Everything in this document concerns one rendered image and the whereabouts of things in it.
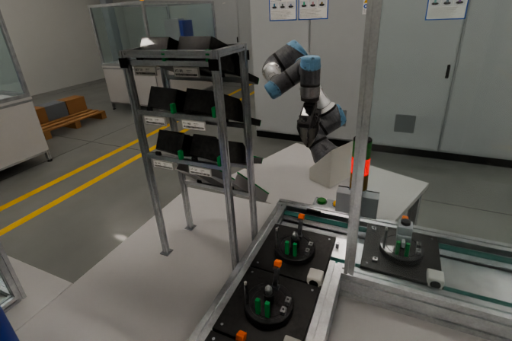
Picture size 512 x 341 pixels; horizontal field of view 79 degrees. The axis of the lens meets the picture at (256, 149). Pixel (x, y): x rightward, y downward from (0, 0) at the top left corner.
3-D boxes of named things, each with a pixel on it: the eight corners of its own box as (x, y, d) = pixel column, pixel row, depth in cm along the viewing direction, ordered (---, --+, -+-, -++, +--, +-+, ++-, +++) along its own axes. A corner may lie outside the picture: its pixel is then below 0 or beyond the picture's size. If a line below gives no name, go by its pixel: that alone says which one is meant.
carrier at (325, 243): (275, 227, 126) (274, 201, 120) (335, 241, 116) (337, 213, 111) (250, 269, 106) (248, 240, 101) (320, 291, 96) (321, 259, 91)
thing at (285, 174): (296, 146, 228) (296, 142, 227) (428, 187, 169) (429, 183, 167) (222, 183, 184) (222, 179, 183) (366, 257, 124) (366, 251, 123)
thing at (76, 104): (78, 114, 636) (73, 94, 620) (107, 117, 604) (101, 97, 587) (17, 135, 538) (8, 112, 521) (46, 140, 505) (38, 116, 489)
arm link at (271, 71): (254, 65, 170) (260, 84, 125) (271, 52, 168) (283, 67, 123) (267, 81, 174) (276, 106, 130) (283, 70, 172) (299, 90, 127)
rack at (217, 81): (189, 224, 145) (159, 43, 113) (261, 243, 131) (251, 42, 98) (159, 253, 128) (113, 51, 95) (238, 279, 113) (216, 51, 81)
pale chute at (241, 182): (241, 195, 142) (244, 186, 143) (265, 202, 135) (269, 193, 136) (206, 175, 119) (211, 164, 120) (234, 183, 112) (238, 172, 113)
